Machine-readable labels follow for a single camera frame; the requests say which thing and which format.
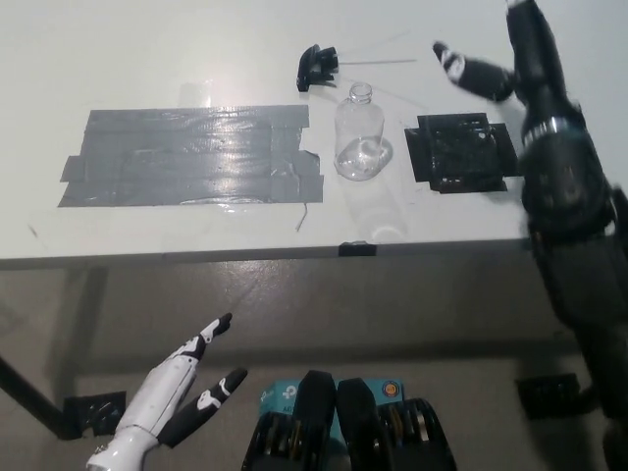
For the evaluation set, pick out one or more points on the white and black left hand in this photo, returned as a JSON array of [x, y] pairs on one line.
[[167, 392]]

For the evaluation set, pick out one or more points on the grey duct tape patch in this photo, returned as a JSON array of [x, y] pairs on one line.
[[196, 157]]

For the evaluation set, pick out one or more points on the black tape square patch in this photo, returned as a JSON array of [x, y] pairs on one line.
[[458, 154]]

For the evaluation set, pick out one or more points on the teal cardboard router box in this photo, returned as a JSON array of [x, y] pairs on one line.
[[282, 395]]

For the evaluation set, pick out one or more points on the black floor foot plate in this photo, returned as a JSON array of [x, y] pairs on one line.
[[95, 414], [547, 395]]

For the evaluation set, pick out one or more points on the black spray trigger lid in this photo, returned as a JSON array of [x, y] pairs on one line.
[[316, 66]]

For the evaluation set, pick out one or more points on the black robot torso blocks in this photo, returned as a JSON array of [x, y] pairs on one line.
[[348, 424]]

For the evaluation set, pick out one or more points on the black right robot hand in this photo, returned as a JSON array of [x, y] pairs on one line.
[[530, 64]]

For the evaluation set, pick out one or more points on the clear plastic spray bottle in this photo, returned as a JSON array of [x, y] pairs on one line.
[[360, 142]]

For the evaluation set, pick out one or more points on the small black tape strip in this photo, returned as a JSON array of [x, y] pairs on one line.
[[357, 249]]

